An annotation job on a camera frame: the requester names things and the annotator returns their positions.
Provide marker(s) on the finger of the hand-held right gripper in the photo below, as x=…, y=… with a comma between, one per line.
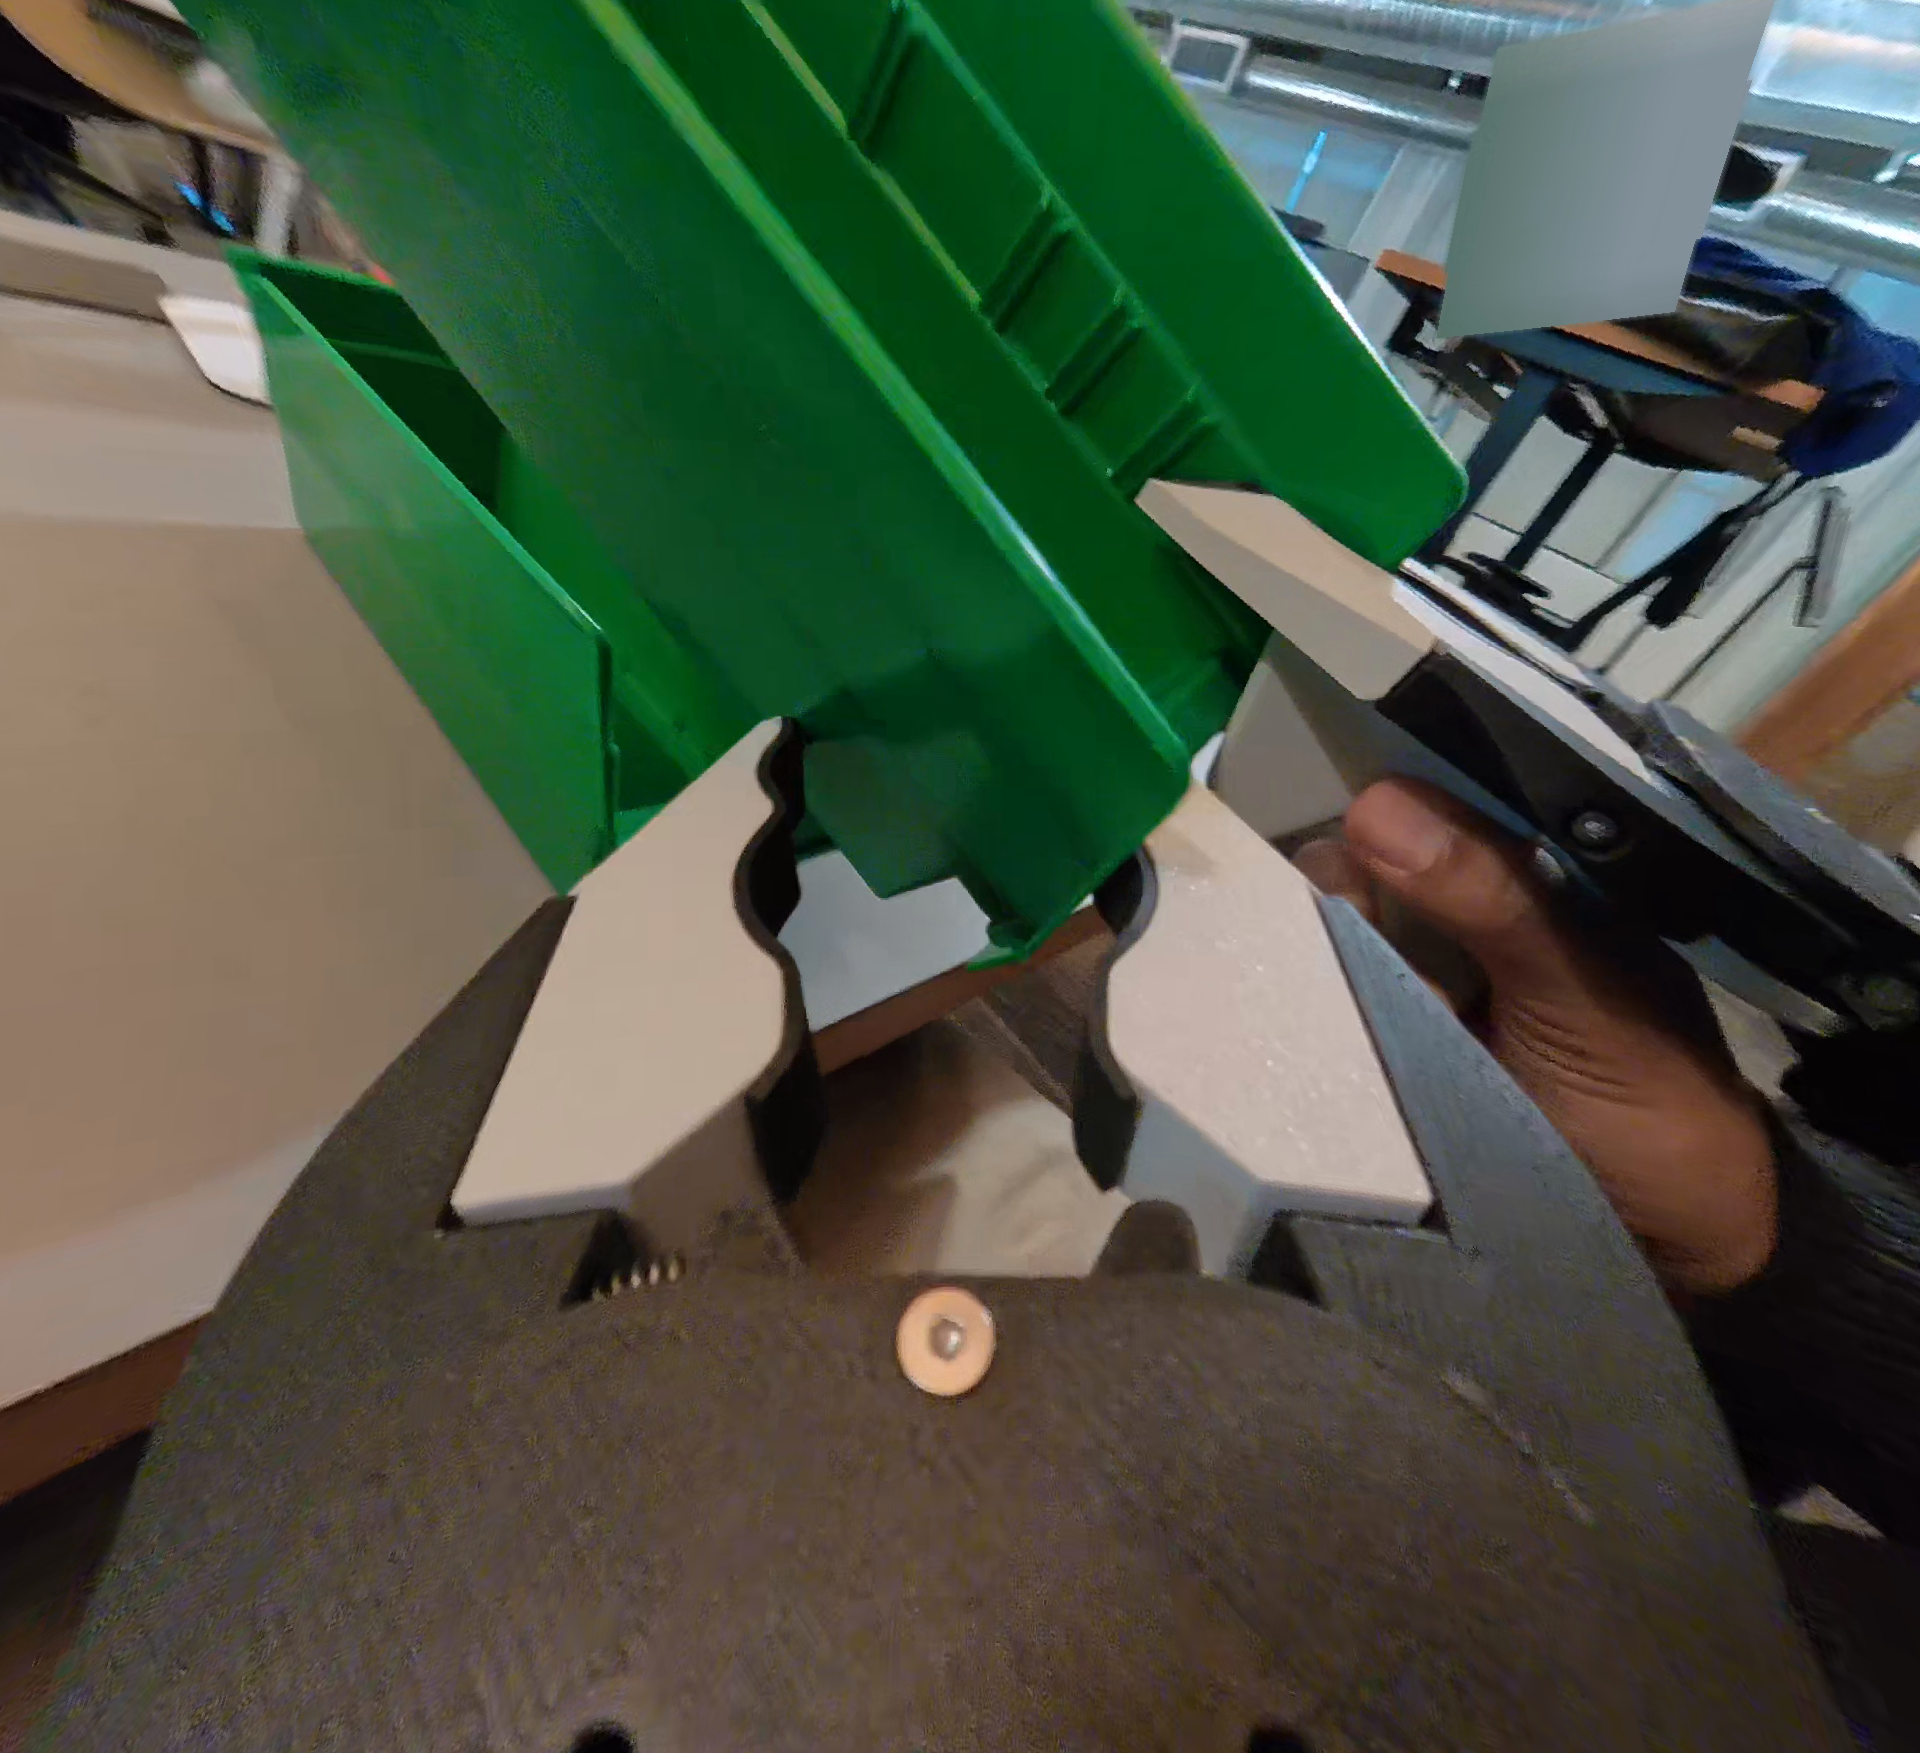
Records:
x=1292, y=584

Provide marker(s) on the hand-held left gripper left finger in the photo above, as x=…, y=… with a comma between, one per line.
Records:
x=598, y=1032

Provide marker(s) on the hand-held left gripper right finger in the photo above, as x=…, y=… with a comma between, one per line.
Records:
x=1273, y=1032

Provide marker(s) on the green plastic bin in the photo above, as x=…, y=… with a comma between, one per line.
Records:
x=420, y=614
x=598, y=284

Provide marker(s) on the dark desk with wooden edge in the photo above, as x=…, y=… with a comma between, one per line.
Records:
x=1636, y=370

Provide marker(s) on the grey desk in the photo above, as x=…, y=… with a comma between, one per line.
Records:
x=183, y=807

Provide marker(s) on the person's right hand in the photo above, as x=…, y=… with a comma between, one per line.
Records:
x=1622, y=1106

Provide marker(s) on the person's beige trousers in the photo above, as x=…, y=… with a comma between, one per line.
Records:
x=961, y=1152

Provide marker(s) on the blue jacket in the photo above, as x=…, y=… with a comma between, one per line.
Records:
x=1863, y=371

